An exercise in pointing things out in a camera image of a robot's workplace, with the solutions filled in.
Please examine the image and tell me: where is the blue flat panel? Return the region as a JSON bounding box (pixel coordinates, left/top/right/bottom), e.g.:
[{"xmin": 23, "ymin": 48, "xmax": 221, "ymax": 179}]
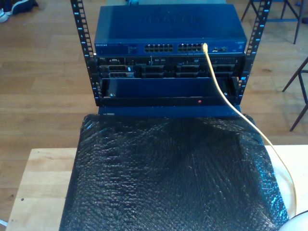
[{"xmin": 98, "ymin": 105, "xmax": 243, "ymax": 118}]

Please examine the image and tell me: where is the black bubble wrap mat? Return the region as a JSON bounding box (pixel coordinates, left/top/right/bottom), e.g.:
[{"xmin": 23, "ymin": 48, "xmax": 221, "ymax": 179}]
[{"xmin": 59, "ymin": 113, "xmax": 289, "ymax": 231}]

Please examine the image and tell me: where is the dark metal chair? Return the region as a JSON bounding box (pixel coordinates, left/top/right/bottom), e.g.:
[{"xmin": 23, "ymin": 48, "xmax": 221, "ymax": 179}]
[{"xmin": 282, "ymin": 56, "xmax": 308, "ymax": 132}]

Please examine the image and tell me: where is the black rack server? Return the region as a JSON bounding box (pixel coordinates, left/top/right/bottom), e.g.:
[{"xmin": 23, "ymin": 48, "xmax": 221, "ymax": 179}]
[{"xmin": 96, "ymin": 55, "xmax": 246, "ymax": 79}]

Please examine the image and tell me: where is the black rack shelf tray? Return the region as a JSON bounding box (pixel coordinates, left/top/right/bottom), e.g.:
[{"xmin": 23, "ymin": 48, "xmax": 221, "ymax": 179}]
[{"xmin": 100, "ymin": 77, "xmax": 241, "ymax": 108}]

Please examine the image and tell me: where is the white sneaker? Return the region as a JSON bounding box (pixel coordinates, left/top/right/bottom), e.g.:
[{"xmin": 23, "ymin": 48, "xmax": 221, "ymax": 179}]
[{"xmin": 0, "ymin": 8, "xmax": 9, "ymax": 24}]

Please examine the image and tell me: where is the dark sneaker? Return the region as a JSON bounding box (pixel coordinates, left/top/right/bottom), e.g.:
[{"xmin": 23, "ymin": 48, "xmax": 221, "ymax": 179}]
[{"xmin": 11, "ymin": 0, "xmax": 39, "ymax": 15}]

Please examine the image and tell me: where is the yellow network cable clear plug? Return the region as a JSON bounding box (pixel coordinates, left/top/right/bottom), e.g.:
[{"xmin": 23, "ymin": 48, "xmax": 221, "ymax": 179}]
[{"xmin": 203, "ymin": 42, "xmax": 298, "ymax": 217}]

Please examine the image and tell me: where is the blue network switch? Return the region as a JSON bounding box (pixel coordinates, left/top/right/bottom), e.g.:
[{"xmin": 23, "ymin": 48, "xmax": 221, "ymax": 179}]
[{"xmin": 93, "ymin": 4, "xmax": 248, "ymax": 56}]

